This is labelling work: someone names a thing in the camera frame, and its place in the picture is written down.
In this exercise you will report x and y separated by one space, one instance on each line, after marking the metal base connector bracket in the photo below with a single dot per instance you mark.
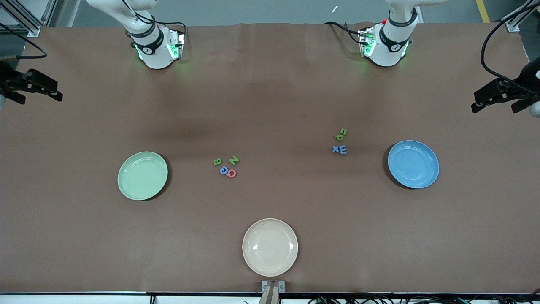
366 42
179 44

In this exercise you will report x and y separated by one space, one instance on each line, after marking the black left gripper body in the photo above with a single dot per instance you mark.
524 82

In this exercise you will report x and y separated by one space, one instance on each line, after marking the blue foam letter G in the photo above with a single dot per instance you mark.
223 170

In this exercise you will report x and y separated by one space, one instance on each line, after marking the brown table cover mat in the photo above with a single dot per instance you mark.
270 105

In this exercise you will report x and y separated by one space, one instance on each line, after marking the green foam letter B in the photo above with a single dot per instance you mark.
217 161

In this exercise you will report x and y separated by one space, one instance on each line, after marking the red foam letter G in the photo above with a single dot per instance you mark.
231 173

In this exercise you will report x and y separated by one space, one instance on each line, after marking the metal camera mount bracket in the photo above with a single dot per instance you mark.
273 291

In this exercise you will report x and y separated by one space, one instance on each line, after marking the blue foam letter m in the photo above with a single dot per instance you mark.
343 149

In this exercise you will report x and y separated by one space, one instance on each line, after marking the beige plate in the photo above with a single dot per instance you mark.
270 247

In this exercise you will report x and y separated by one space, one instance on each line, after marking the light green plate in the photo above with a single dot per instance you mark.
141 179

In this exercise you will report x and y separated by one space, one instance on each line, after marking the aluminium frame extrusion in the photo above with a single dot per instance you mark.
31 29
512 26

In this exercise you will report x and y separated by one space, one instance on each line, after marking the blue plate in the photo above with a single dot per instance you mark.
413 166

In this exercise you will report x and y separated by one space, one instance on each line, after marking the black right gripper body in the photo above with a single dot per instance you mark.
9 79

